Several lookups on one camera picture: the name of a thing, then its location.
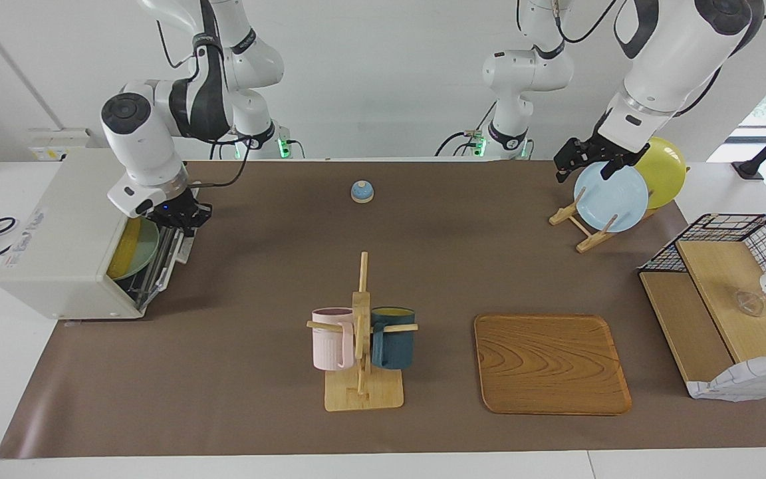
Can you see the brown table mat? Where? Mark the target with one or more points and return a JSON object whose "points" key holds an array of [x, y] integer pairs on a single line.
{"points": [[256, 299]]}

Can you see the wooden serving tray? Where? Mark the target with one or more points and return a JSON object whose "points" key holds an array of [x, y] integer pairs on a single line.
{"points": [[549, 362]]}

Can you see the wooden mug tree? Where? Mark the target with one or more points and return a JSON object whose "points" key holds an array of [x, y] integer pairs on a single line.
{"points": [[363, 392]]}

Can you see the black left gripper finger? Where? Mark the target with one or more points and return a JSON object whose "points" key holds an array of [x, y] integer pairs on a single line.
{"points": [[609, 169], [566, 163]]}

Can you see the dark blue mug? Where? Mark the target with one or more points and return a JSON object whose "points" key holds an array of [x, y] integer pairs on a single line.
{"points": [[393, 346]]}

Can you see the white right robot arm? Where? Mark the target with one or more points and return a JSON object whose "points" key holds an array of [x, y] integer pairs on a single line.
{"points": [[143, 133]]}

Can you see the pale green plate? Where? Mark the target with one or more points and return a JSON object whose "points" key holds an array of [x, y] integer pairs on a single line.
{"points": [[147, 249]]}

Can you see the wooden shelf box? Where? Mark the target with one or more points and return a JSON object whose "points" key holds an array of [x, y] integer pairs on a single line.
{"points": [[722, 293]]}

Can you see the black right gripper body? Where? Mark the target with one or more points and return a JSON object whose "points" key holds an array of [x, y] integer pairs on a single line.
{"points": [[177, 209]]}

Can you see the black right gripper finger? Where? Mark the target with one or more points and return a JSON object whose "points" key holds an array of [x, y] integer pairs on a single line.
{"points": [[195, 226], [180, 231]]}

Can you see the small clear glass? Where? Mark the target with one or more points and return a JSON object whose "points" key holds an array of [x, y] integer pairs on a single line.
{"points": [[750, 304]]}

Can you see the yellow plate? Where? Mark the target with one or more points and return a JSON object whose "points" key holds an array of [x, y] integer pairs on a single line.
{"points": [[665, 173]]}

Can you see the pink mug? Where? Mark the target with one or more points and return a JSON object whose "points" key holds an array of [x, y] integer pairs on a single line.
{"points": [[330, 342]]}

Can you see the white toaster oven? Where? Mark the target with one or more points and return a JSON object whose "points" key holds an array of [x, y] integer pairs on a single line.
{"points": [[57, 233]]}

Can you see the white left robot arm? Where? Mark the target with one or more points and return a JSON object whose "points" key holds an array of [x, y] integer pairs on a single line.
{"points": [[675, 66]]}

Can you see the light blue plate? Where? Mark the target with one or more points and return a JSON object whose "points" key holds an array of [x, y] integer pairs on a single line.
{"points": [[612, 203]]}

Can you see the white checked cloth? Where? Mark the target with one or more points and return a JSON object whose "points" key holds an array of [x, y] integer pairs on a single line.
{"points": [[749, 379]]}

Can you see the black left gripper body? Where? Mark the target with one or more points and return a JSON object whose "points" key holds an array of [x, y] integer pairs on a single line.
{"points": [[606, 150]]}

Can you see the wooden plate rack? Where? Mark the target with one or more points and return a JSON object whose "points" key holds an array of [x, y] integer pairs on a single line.
{"points": [[586, 236]]}

